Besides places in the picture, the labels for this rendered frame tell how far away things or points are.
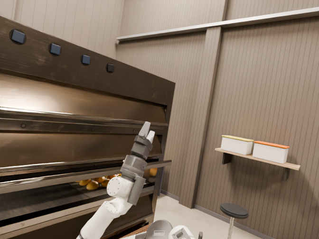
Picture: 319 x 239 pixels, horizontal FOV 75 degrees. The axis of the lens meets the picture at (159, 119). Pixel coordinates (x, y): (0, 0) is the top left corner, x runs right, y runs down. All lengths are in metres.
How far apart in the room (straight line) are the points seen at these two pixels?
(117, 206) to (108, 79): 0.79
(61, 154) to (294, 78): 3.67
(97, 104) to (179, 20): 4.34
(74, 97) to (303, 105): 3.51
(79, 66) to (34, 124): 0.38
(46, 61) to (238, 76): 3.64
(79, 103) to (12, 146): 0.38
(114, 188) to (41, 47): 0.75
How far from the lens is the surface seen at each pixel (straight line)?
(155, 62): 5.43
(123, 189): 0.77
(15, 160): 1.17
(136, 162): 0.78
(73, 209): 1.45
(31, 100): 1.15
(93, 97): 1.33
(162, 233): 0.81
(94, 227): 0.85
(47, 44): 1.19
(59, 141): 1.26
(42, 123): 1.19
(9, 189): 1.07
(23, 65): 1.15
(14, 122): 1.15
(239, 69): 4.35
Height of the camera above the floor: 1.81
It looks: 2 degrees down
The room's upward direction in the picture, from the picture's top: 9 degrees clockwise
